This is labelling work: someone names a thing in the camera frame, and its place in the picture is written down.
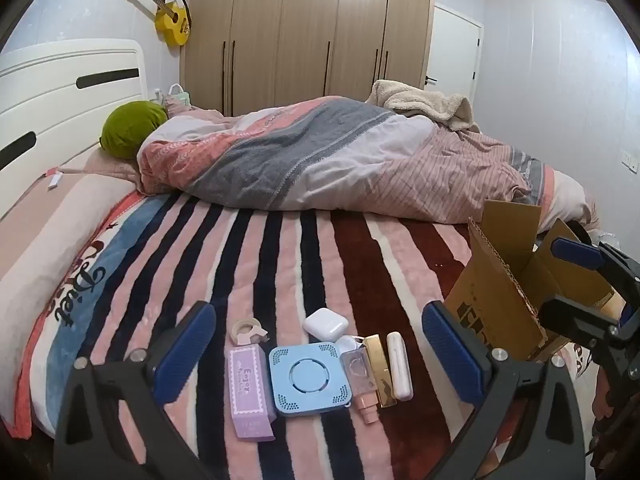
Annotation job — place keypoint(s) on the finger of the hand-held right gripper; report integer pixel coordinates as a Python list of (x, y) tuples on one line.
[(575, 252), (575, 330)]

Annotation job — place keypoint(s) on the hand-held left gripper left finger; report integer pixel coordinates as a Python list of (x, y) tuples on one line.
[(185, 355)]

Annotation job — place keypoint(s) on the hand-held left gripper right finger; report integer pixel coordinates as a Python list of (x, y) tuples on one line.
[(450, 355)]

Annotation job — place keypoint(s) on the white oblong case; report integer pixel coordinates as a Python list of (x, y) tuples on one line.
[(399, 365)]

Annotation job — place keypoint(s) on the pink tape dispenser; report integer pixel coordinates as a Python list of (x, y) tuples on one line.
[(245, 332)]

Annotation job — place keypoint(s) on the brown cardboard box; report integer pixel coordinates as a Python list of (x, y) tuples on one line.
[(492, 300)]

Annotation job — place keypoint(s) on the gold rectangular box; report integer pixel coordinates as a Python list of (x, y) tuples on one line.
[(380, 370)]

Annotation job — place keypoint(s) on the purple rectangular box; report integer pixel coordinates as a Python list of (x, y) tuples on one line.
[(250, 385)]

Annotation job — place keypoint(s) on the pink spray bottle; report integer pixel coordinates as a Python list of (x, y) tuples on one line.
[(357, 375)]

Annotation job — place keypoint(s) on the small white round case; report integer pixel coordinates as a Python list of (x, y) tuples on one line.
[(347, 344)]

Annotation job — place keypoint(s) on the blue square vented device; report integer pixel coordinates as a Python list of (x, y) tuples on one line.
[(307, 380)]

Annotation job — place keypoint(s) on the white earbuds case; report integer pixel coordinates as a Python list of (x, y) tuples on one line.
[(325, 325)]

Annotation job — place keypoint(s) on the white plastic bag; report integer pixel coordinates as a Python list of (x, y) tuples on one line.
[(608, 238)]

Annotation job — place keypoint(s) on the striped fleece blanket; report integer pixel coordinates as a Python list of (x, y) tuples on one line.
[(350, 260)]

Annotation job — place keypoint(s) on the pink white long pillow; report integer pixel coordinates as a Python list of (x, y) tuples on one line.
[(50, 230)]

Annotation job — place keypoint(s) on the white tag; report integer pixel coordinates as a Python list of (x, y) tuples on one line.
[(56, 181)]

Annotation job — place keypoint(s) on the beige fleece throw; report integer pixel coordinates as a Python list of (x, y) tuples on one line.
[(420, 100)]

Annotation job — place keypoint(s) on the pink grey patchwork duvet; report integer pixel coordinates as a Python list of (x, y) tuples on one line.
[(300, 160)]

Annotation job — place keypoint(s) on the green round pillow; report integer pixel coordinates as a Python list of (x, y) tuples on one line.
[(127, 130)]

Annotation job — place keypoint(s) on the white door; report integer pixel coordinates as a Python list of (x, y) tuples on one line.
[(452, 50)]

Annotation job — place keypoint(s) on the pale green bag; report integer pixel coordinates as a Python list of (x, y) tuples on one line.
[(179, 97)]

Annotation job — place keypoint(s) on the white bed headboard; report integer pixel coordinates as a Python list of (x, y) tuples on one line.
[(50, 100)]

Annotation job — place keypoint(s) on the yellow guitar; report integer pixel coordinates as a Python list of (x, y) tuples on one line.
[(172, 22)]

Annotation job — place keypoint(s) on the wooden wardrobe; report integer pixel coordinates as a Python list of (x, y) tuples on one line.
[(300, 35)]

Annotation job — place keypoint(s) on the white wall socket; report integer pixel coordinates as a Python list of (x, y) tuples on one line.
[(629, 160)]

